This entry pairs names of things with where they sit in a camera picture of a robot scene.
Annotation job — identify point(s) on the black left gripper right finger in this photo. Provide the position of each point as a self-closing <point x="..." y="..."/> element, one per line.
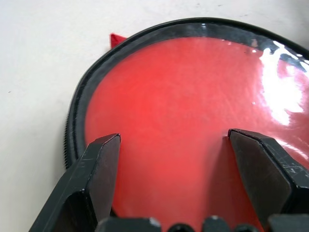
<point x="265" y="174"/>

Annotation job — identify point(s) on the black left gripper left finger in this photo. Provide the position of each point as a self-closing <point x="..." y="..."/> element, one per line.
<point x="94" y="174"/>

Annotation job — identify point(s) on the red clear zipper pouch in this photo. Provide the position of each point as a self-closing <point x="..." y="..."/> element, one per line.
<point x="79" y="108"/>

